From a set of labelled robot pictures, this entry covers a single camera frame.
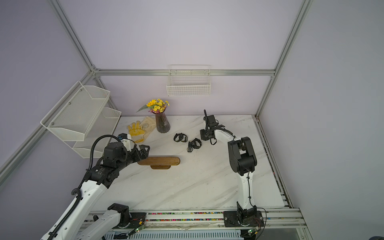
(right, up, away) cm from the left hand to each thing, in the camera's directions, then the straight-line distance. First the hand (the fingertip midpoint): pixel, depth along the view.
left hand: (142, 151), depth 77 cm
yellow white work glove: (-15, +9, +30) cm, 35 cm away
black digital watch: (+38, +7, -2) cm, 39 cm away
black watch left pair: (+17, +6, +27) cm, 32 cm away
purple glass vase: (+4, +15, +27) cm, 31 cm away
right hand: (+35, +7, +27) cm, 45 cm away
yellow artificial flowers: (+3, +26, +16) cm, 31 cm away
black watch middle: (+28, +2, +23) cm, 37 cm away
